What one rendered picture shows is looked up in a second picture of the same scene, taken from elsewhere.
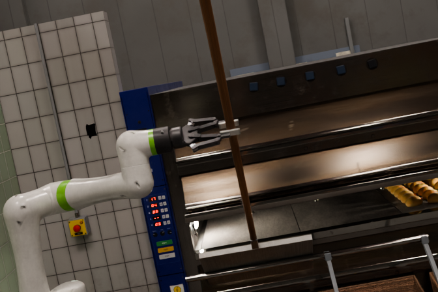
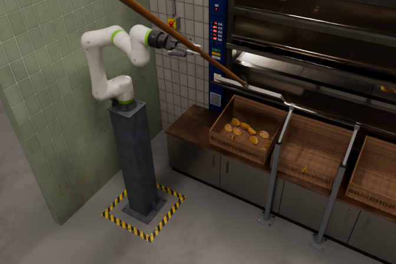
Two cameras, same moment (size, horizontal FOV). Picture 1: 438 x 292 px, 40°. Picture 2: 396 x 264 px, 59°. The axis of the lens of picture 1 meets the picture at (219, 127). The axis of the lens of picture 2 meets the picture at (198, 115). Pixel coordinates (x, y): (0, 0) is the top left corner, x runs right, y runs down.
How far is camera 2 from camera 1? 1.24 m
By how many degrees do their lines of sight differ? 42
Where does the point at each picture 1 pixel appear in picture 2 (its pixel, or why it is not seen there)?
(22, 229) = (88, 53)
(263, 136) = (293, 10)
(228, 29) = not seen: outside the picture
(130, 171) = (132, 52)
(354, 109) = (369, 15)
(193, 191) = (240, 27)
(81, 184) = (119, 40)
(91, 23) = not seen: outside the picture
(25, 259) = (91, 66)
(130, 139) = (134, 33)
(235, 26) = not seen: outside the picture
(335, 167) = (335, 49)
